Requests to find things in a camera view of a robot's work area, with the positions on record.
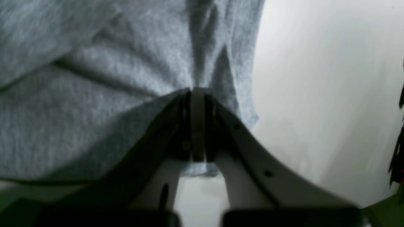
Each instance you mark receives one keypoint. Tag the right gripper white image-right left finger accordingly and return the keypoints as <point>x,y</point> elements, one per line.
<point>147,177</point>

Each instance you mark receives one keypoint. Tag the right gripper white image-right right finger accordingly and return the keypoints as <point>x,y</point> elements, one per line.
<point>254,178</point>

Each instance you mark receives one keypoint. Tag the grey T-shirt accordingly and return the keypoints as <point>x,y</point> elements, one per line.
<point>82,79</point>

